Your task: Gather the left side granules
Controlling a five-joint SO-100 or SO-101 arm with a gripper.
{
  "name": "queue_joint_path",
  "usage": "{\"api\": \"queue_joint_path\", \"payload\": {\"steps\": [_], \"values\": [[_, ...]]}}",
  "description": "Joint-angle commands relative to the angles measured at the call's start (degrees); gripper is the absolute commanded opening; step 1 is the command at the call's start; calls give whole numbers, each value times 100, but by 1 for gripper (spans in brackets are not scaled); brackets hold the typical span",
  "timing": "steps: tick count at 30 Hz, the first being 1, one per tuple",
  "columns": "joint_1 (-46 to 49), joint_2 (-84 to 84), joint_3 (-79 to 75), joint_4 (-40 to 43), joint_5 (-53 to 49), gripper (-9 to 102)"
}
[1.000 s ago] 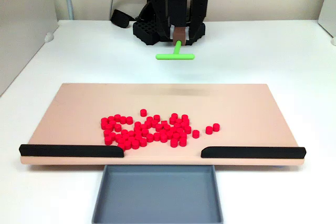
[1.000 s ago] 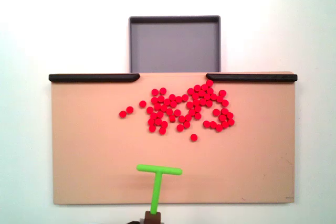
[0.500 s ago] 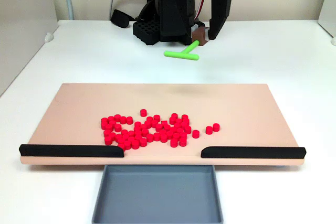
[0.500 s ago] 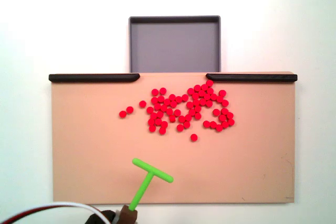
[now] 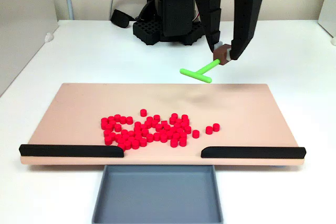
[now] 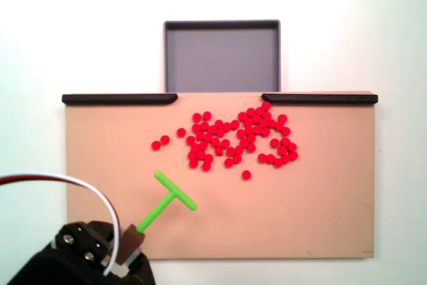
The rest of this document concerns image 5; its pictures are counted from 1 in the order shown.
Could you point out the beige plastic board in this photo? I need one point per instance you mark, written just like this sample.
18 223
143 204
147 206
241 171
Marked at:
78 108

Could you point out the black foam rail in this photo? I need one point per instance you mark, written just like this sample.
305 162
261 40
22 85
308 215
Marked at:
257 152
65 151

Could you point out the red cylindrical granule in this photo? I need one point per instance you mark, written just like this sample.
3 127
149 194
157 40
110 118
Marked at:
109 127
158 127
195 133
148 123
127 144
104 126
216 127
138 133
164 123
129 120
174 116
167 127
145 132
112 136
104 121
130 133
186 121
124 132
131 139
112 123
123 140
176 136
163 138
138 129
143 112
162 132
178 121
143 142
135 144
106 133
169 133
172 120
117 127
184 117
110 119
209 130
125 137
137 124
149 119
118 138
121 145
174 143
177 125
183 125
149 137
117 117
155 123
187 129
183 142
144 126
108 140
173 129
180 130
156 136
123 119
156 117
183 135
138 137

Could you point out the grey shallow tray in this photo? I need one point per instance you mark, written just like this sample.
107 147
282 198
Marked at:
157 197

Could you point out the small white bracket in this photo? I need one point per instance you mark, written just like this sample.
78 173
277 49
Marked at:
48 37

